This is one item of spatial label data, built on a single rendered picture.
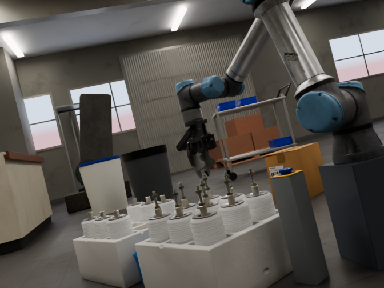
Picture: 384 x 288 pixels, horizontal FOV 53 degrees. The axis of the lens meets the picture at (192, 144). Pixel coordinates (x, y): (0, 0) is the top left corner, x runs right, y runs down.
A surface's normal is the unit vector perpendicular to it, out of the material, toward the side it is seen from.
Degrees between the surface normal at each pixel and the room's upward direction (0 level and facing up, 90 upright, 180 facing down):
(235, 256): 90
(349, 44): 90
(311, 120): 97
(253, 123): 90
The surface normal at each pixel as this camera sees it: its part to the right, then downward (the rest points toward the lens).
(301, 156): 0.71, -0.18
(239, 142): 0.45, -0.12
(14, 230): 0.21, -0.07
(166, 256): -0.75, 0.18
